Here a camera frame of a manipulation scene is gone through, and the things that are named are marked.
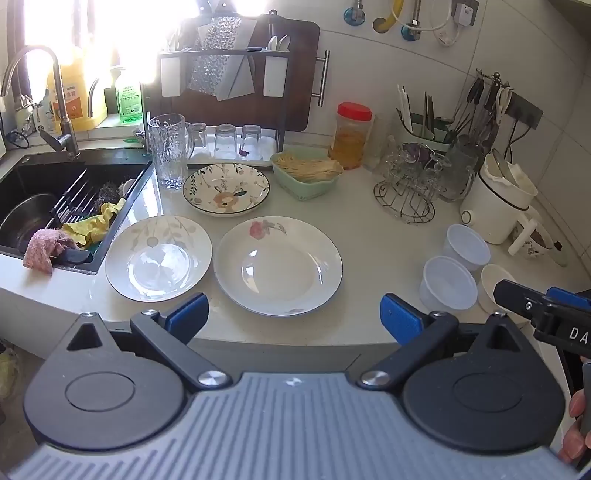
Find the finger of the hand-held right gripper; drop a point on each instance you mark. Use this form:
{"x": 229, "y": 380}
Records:
{"x": 565, "y": 295}
{"x": 512, "y": 295}

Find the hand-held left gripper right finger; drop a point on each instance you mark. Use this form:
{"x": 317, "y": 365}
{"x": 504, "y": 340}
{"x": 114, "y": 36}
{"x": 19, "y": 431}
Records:
{"x": 399, "y": 318}

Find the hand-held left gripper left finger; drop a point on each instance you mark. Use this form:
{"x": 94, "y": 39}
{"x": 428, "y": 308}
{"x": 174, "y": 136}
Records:
{"x": 187, "y": 316}

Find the white ceramic bowl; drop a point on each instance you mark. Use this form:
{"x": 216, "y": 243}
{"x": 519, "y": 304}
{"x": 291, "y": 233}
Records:
{"x": 491, "y": 281}

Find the white plastic bowl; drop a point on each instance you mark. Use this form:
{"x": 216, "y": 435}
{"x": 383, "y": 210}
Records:
{"x": 448, "y": 284}
{"x": 466, "y": 247}

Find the pale leaf print plate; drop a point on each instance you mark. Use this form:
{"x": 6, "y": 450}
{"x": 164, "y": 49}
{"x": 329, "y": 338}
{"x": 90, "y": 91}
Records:
{"x": 157, "y": 263}

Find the pink flower print plate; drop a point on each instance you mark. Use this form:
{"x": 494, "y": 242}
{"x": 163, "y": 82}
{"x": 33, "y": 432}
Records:
{"x": 277, "y": 267}

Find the deep plate dark leaf print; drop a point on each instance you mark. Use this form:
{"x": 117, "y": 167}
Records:
{"x": 226, "y": 191}

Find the person's right hand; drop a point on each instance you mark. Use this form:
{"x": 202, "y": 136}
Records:
{"x": 577, "y": 408}

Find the small glass lid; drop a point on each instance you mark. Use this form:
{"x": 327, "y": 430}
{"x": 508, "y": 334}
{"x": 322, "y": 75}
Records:
{"x": 561, "y": 251}

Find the floral ceramic mug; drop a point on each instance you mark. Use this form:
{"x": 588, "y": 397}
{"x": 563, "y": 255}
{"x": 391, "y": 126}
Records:
{"x": 538, "y": 240}

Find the white electric pot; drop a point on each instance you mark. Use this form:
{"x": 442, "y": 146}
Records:
{"x": 489, "y": 207}

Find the white cloth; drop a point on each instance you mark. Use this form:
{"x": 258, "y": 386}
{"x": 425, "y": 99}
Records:
{"x": 521, "y": 180}

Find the yellow cloth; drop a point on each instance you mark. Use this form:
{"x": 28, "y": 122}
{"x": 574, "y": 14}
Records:
{"x": 92, "y": 226}

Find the glass pot lid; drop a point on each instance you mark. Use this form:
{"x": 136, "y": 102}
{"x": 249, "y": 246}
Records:
{"x": 501, "y": 164}

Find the large patterned glass mug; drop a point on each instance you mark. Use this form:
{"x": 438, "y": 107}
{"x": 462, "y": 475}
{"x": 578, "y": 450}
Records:
{"x": 461, "y": 161}

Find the clear glass cup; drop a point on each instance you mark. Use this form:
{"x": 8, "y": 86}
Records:
{"x": 438, "y": 170}
{"x": 392, "y": 161}

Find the steel wool scrubber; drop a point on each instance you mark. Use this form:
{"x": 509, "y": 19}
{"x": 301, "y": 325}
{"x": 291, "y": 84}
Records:
{"x": 108, "y": 191}

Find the green plastic basket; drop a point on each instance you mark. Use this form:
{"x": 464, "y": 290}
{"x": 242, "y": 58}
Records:
{"x": 304, "y": 188}

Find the pink cloth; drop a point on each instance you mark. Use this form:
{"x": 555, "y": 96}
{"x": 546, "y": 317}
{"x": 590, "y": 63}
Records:
{"x": 41, "y": 247}

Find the tall glass mug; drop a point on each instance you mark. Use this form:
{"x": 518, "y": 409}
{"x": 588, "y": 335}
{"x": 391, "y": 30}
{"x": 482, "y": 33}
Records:
{"x": 168, "y": 150}

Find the green utensil holder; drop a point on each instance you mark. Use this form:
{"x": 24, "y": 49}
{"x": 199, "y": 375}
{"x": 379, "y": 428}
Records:
{"x": 427, "y": 143}

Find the pale enoki mushroom bundle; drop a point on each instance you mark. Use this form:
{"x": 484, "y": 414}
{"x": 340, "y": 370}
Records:
{"x": 309, "y": 168}

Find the small inverted glass cup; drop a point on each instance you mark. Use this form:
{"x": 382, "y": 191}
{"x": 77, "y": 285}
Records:
{"x": 198, "y": 136}
{"x": 251, "y": 138}
{"x": 225, "y": 138}

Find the tall clear glass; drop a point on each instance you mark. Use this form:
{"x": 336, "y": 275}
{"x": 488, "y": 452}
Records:
{"x": 383, "y": 136}

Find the black power outlet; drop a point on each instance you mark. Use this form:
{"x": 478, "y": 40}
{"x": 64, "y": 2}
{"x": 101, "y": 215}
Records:
{"x": 526, "y": 110}

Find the white drip tray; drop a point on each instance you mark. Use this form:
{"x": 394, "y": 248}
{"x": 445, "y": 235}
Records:
{"x": 270, "y": 150}

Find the red lid plastic jar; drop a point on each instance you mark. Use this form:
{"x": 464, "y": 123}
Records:
{"x": 351, "y": 138}

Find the steel pot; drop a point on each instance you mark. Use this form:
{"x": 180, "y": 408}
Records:
{"x": 25, "y": 221}

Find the row of hanging utensils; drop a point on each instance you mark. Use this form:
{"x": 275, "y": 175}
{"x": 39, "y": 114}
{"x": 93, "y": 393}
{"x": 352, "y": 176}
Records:
{"x": 478, "y": 110}

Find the dark chopsticks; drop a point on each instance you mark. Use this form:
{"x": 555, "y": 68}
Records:
{"x": 428, "y": 110}

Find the black sink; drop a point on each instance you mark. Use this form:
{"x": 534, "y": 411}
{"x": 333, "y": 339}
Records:
{"x": 46, "y": 166}

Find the black dish rack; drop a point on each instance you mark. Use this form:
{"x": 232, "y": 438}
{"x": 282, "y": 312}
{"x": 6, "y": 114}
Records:
{"x": 145, "y": 106}

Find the white chopsticks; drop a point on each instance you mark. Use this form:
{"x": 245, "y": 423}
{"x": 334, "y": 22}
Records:
{"x": 405, "y": 104}

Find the green detergent bottle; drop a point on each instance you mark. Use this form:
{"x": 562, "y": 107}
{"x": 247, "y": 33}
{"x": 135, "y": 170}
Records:
{"x": 128, "y": 99}

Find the white rack cutlery holder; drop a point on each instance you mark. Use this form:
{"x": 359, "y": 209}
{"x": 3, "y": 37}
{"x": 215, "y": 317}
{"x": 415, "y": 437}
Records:
{"x": 171, "y": 78}
{"x": 275, "y": 76}

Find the yellow oil bottle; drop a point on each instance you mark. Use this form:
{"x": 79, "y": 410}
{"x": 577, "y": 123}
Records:
{"x": 74, "y": 101}

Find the white cutting board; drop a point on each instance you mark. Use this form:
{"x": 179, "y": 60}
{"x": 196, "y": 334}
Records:
{"x": 242, "y": 78}

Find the textured clear cutting board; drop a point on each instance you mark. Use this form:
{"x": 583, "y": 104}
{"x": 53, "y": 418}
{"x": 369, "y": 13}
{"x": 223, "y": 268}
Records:
{"x": 214, "y": 64}

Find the steel faucet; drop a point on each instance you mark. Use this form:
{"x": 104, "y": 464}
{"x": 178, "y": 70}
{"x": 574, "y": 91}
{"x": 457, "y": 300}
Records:
{"x": 57, "y": 92}

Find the blue pipe fitting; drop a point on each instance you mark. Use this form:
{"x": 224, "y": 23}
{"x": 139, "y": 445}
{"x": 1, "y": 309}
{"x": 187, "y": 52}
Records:
{"x": 354, "y": 14}
{"x": 411, "y": 30}

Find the white wall plug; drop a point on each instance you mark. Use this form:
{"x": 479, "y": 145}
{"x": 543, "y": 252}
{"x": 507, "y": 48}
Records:
{"x": 464, "y": 14}

